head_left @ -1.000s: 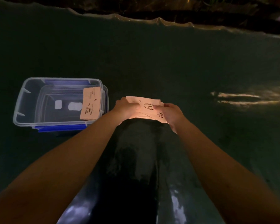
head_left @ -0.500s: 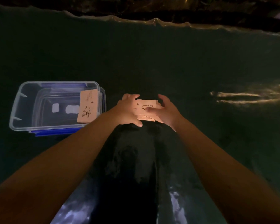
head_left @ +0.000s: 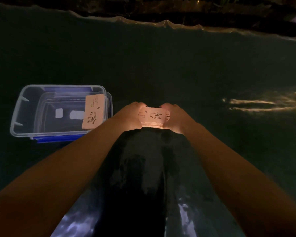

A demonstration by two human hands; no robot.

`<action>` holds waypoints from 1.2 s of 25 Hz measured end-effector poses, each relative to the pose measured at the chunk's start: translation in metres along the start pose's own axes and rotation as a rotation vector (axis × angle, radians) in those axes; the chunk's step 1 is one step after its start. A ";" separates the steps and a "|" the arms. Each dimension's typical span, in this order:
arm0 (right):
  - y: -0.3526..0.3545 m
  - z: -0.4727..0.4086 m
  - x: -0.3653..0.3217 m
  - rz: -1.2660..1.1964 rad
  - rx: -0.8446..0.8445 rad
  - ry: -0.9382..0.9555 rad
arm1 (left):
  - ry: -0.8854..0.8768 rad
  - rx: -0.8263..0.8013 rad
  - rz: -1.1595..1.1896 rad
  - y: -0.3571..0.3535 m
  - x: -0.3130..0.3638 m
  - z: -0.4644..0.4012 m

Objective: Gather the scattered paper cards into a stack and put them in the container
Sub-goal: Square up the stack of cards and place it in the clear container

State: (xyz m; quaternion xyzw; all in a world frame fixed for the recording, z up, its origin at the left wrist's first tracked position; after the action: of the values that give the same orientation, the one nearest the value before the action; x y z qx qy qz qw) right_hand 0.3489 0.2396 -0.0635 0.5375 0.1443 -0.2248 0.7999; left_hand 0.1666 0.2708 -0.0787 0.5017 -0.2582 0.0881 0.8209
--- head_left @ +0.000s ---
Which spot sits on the person's right hand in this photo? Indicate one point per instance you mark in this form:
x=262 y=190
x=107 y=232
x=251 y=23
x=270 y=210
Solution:
x=178 y=118

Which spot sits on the person's left hand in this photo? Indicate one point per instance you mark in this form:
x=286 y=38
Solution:
x=129 y=116

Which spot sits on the person's left fingers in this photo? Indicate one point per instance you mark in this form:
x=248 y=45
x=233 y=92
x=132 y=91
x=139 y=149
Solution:
x=141 y=107

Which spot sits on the person's right fingers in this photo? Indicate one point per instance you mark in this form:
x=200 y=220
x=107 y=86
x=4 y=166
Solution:
x=164 y=108

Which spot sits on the stack of printed paper sleeves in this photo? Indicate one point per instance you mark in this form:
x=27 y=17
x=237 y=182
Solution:
x=153 y=117

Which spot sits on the person's left forearm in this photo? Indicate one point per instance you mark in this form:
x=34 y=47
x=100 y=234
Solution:
x=56 y=175

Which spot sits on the person's right forearm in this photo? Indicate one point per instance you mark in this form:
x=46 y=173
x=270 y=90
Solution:
x=239 y=180

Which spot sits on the dark green table cover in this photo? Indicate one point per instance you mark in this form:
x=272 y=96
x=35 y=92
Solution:
x=148 y=71

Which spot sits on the printed paper sleeve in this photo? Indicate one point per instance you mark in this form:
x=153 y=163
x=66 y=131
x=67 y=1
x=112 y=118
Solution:
x=93 y=111

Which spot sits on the blue box lid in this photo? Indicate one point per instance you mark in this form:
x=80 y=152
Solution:
x=71 y=135

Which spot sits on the person's dark trousers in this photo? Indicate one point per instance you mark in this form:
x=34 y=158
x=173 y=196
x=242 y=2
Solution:
x=143 y=185

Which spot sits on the clear plastic storage box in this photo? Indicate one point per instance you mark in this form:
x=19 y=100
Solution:
x=60 y=111

